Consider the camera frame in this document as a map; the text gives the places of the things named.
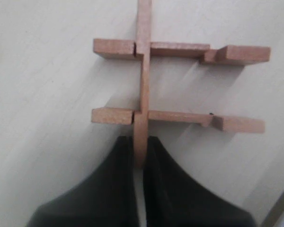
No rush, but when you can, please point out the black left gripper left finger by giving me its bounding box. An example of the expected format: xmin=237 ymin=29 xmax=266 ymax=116
xmin=27 ymin=136 xmax=140 ymax=227

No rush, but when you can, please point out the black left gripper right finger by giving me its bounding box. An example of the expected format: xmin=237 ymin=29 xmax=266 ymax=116
xmin=143 ymin=137 xmax=256 ymax=227

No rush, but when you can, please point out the wooden notched piece two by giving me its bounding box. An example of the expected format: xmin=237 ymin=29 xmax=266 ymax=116
xmin=91 ymin=107 xmax=265 ymax=133

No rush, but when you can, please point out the wooden notched piece one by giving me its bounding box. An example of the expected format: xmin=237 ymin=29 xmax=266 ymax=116
xmin=93 ymin=38 xmax=271 ymax=66

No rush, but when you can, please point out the wooden notched piece three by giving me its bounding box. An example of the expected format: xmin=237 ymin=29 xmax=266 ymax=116
xmin=133 ymin=0 xmax=152 ymax=168

